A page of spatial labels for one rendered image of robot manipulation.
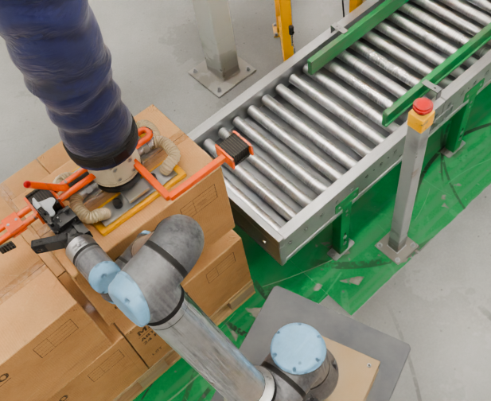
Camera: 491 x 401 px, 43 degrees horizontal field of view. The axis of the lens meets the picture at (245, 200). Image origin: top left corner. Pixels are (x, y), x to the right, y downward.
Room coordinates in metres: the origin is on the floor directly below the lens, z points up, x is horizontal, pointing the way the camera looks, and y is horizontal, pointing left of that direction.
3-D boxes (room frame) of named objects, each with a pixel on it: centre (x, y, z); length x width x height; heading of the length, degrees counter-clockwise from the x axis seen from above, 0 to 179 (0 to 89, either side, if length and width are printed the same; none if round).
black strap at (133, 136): (1.28, 0.39, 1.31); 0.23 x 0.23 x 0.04
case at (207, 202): (1.27, 0.42, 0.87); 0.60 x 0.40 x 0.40; 121
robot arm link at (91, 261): (0.89, 0.45, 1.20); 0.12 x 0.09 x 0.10; 31
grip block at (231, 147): (1.21, 0.00, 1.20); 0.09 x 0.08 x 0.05; 30
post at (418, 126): (1.35, -0.68, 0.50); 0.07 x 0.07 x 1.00; 32
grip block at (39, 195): (1.15, 0.61, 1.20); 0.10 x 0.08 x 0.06; 30
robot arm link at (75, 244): (0.96, 0.50, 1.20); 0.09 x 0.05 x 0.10; 121
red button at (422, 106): (1.35, -0.68, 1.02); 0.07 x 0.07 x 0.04
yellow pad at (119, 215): (1.20, 0.34, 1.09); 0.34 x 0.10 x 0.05; 120
